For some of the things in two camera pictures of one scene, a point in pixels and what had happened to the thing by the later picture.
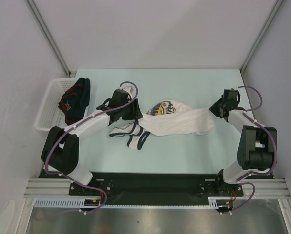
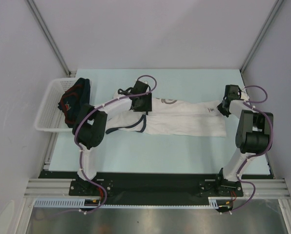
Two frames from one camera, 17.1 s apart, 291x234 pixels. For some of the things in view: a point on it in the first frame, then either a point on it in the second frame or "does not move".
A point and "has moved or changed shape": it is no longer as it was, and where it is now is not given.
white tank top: x=168 y=118 has moved or changed shape
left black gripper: x=135 y=112 to x=147 y=106
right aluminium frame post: x=247 y=62 does not move
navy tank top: x=74 y=100 does not move
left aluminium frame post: x=33 y=6 does not move
